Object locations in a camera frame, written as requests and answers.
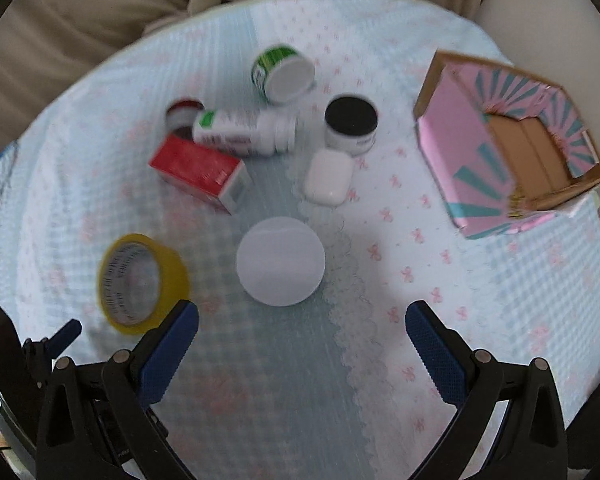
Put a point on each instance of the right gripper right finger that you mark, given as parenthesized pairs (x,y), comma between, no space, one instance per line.
(531,442)

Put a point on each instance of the white round disc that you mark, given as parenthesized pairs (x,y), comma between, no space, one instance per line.
(280,262)

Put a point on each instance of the white pill bottle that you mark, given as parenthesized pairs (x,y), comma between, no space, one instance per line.
(246,132)

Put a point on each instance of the black-lidded white jar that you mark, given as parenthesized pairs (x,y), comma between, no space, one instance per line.
(350,124)

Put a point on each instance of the white earbuds case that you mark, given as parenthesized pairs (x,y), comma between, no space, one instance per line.
(328,178)

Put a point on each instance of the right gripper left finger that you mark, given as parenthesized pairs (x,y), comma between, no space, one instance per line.
(97,417)

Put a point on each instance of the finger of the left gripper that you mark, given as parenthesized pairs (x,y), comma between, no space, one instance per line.
(52,348)

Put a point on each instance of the green white-lidded jar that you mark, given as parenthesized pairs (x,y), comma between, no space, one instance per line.
(281,74)

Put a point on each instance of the red-lidded small jar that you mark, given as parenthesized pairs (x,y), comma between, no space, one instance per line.
(181,116)

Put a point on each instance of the blue white patterned tablecloth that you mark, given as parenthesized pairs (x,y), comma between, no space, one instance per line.
(301,368)

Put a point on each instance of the pink cardboard box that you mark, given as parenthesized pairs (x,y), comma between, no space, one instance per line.
(509,150)

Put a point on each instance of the red carton box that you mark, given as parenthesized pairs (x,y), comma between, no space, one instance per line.
(217,179)

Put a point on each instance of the yellow tape roll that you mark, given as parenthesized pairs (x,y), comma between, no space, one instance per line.
(139,282)

